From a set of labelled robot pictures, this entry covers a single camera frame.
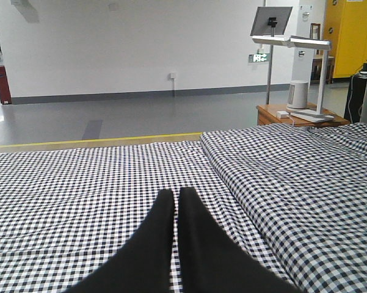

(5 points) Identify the black white checkered bedsheet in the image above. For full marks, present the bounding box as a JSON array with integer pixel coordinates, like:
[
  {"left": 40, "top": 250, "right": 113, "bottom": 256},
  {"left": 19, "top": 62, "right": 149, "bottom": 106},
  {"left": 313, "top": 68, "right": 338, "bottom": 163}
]
[{"left": 0, "top": 142, "right": 289, "bottom": 292}]

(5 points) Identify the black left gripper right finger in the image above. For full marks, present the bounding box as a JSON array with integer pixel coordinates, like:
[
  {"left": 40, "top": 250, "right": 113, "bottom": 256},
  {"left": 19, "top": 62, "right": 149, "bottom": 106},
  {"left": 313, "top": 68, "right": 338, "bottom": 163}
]
[{"left": 178, "top": 187, "right": 298, "bottom": 292}]

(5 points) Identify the green exit sign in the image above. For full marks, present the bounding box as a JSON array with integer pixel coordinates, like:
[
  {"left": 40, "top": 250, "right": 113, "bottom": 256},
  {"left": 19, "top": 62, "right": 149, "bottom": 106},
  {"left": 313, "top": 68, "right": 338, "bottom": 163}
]
[{"left": 249, "top": 53, "right": 270, "bottom": 63}]

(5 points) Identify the wooden nightstand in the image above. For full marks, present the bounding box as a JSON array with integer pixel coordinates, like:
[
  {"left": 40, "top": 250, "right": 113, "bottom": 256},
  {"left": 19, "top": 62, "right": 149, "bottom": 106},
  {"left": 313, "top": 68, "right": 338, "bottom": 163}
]
[{"left": 256, "top": 104, "right": 350, "bottom": 128}]

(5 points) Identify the yellow cabinet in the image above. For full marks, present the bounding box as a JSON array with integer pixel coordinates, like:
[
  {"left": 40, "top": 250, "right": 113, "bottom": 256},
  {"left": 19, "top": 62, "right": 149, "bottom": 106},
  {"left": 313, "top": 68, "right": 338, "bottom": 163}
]
[{"left": 323, "top": 0, "right": 367, "bottom": 79}]

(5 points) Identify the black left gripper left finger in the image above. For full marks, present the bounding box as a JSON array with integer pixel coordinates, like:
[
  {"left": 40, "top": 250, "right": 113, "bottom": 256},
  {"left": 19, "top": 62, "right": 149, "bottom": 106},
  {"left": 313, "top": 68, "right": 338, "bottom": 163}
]
[{"left": 67, "top": 189, "right": 175, "bottom": 292}]

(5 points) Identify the grey monitor on pole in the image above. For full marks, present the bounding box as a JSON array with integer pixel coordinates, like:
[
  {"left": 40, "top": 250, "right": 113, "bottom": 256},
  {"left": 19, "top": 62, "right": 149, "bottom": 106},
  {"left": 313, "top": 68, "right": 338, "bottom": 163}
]
[{"left": 250, "top": 6, "right": 293, "bottom": 104}]

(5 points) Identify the white cylindrical speaker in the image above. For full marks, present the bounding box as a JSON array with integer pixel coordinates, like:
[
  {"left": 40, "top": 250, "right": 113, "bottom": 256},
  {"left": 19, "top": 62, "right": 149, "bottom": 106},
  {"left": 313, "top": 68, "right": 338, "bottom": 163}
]
[{"left": 286, "top": 80, "right": 309, "bottom": 110}]

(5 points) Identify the white desk lamp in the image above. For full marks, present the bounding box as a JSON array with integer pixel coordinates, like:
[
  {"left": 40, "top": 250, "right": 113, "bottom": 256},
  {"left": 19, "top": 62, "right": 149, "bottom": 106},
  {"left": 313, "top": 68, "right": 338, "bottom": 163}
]
[{"left": 251, "top": 35, "right": 336, "bottom": 123}]

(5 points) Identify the black white checkered quilt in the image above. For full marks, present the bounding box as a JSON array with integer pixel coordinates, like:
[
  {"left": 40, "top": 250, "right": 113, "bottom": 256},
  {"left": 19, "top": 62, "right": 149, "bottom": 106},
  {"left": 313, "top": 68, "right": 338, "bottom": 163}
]
[{"left": 200, "top": 123, "right": 367, "bottom": 292}]

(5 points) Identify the red bin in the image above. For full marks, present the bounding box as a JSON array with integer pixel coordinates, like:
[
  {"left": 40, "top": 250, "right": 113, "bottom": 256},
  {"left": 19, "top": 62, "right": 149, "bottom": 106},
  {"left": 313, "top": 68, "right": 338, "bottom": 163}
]
[{"left": 0, "top": 65, "right": 12, "bottom": 104}]

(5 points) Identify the small white charger box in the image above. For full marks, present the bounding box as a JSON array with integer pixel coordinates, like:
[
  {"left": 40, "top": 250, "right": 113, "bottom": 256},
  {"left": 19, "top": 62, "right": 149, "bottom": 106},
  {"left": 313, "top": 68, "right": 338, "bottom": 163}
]
[{"left": 276, "top": 110, "right": 289, "bottom": 119}]

